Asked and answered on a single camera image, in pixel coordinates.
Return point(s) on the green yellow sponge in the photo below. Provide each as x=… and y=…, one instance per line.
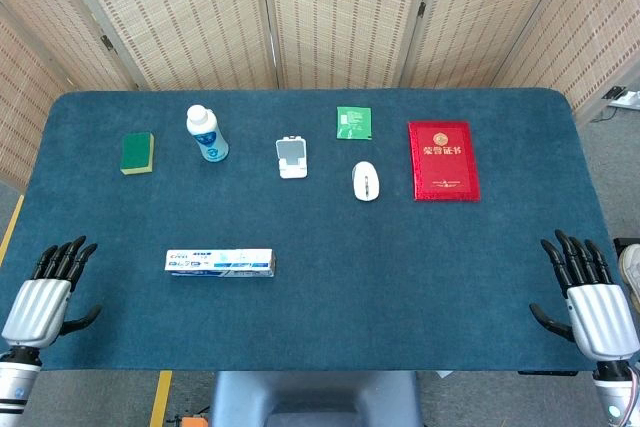
x=136, y=152

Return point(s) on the small white box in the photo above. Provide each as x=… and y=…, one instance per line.
x=292, y=162

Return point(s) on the white computer mouse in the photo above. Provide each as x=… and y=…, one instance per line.
x=366, y=182

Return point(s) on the black plastic tray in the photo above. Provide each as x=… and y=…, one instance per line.
x=627, y=242

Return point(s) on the green sachet packet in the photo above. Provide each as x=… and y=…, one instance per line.
x=354, y=123

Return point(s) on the bamboo folding screen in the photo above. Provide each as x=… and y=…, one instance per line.
x=340, y=22

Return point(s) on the white blue plastic bottle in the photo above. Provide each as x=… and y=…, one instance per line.
x=209, y=139

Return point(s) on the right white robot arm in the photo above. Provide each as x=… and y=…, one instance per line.
x=615, y=392

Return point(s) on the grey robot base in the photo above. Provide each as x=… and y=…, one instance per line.
x=315, y=397

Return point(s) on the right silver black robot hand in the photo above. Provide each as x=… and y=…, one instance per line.
x=600, y=317

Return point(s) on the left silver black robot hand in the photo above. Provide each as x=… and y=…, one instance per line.
x=37, y=307

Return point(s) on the blue white toothpaste box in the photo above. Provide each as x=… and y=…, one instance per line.
x=220, y=263

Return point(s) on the white shoe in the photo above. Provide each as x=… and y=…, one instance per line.
x=631, y=267

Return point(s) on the red certificate booklet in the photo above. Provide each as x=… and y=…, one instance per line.
x=444, y=162

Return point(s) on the blue felt table cover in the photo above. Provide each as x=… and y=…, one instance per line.
x=350, y=272

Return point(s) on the orange plastic block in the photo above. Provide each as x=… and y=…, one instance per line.
x=192, y=422

